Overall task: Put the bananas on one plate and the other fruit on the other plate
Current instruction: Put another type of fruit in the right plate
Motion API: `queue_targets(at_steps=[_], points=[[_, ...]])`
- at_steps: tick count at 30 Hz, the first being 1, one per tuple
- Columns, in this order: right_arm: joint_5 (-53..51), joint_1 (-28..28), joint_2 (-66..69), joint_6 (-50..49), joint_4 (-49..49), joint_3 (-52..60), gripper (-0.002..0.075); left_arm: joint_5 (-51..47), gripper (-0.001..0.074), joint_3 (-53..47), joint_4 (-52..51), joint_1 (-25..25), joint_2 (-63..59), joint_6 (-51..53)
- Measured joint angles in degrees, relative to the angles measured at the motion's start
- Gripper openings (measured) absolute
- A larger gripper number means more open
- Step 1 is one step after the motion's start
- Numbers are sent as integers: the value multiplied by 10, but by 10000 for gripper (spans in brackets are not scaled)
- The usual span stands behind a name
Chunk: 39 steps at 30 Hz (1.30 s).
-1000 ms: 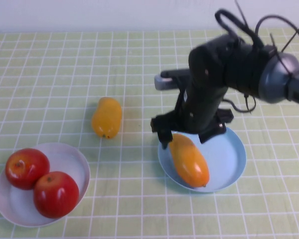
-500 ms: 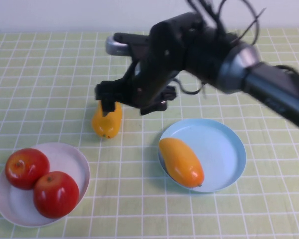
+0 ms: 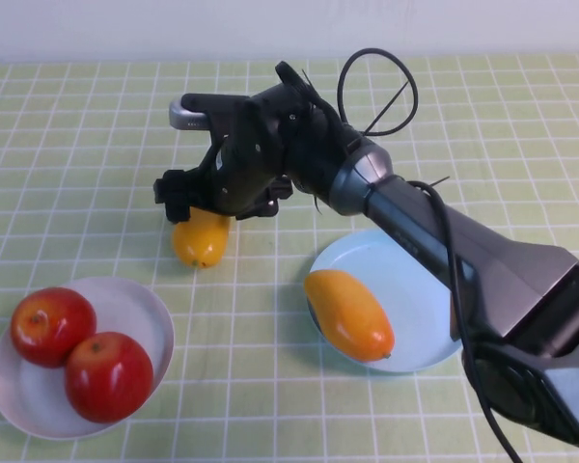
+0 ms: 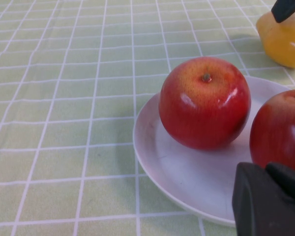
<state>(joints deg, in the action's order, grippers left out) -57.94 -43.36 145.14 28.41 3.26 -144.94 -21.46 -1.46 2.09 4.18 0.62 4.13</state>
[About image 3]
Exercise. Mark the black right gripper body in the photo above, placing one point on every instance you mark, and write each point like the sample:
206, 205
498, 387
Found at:
251, 154

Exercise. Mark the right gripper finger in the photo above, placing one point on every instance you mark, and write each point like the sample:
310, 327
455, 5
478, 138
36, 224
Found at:
176, 198
270, 205

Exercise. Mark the orange yellow mango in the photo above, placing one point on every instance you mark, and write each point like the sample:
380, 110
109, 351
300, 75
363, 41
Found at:
347, 313

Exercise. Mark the red apple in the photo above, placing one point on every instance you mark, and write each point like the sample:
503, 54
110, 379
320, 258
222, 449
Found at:
53, 333
108, 381

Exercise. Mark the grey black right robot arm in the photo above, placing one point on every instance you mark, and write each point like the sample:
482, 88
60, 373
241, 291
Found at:
511, 289

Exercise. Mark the light blue round plate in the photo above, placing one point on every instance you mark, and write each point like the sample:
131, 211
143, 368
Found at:
410, 318

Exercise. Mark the white round plate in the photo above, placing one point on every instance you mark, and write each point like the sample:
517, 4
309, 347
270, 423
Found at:
34, 405

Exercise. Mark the green checkered tablecloth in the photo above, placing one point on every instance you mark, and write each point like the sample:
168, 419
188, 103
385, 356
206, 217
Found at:
77, 144

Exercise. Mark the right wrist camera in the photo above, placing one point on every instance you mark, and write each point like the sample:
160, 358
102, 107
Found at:
188, 118

